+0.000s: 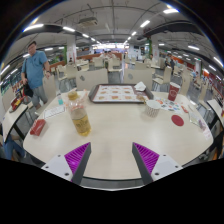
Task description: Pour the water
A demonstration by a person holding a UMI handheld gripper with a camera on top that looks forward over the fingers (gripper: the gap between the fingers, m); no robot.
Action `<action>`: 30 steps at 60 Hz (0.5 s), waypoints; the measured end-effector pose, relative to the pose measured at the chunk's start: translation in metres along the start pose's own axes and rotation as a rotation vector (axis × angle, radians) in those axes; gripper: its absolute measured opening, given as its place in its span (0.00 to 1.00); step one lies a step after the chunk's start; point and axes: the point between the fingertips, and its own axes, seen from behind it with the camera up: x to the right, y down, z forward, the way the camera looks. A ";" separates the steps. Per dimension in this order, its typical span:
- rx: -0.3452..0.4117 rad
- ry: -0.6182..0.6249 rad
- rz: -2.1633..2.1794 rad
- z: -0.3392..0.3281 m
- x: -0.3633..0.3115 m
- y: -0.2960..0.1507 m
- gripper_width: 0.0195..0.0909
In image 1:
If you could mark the clear bottle of yellow drink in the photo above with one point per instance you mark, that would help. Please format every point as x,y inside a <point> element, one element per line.
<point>81,121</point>

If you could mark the flat round red coaster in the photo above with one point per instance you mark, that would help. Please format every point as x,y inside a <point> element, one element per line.
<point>177,120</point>

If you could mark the red paper cup with lid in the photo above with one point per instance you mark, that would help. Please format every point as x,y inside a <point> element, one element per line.
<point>173,92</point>

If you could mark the wrapped food leftover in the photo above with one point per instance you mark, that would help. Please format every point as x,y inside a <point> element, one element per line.
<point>142,97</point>

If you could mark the beige neighbouring table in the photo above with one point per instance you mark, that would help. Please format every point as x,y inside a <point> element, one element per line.
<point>11,120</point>

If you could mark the clear plastic food bag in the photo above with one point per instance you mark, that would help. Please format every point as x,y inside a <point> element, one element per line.
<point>83,100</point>

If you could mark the white label with red print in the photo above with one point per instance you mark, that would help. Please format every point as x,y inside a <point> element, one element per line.
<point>207,134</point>

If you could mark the group of cafeteria chairs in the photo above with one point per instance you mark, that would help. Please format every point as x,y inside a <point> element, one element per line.
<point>113,63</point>

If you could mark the small red wallet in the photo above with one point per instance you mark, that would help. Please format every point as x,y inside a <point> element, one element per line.
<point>37,127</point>

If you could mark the white paper napkin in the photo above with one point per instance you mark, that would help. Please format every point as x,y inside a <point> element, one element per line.
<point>140,86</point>

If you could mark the person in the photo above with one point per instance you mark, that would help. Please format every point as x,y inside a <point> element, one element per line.
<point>11,148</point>
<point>35,71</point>

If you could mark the ceiling air conditioner unit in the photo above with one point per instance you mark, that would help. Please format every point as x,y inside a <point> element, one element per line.
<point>88,21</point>

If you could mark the beige cafeteria chair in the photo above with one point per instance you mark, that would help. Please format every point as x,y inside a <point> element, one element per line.
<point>91,79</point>
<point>138,77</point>

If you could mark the brown food tray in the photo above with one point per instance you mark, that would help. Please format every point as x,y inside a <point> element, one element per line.
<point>115,94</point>

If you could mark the small red sachet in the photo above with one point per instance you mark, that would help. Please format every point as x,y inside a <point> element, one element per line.
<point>184,109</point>

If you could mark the clear plastic packet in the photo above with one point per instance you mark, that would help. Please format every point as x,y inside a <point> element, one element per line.
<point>194,119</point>

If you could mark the white paper slip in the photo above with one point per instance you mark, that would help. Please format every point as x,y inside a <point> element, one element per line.
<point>55,111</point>

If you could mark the group of ceiling lights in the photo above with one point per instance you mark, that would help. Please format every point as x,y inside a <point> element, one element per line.
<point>145,23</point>

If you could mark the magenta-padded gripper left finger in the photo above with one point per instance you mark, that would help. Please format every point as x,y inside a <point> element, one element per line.
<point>76,158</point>

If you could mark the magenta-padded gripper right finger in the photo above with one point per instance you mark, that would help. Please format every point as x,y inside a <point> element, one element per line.
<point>146,158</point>

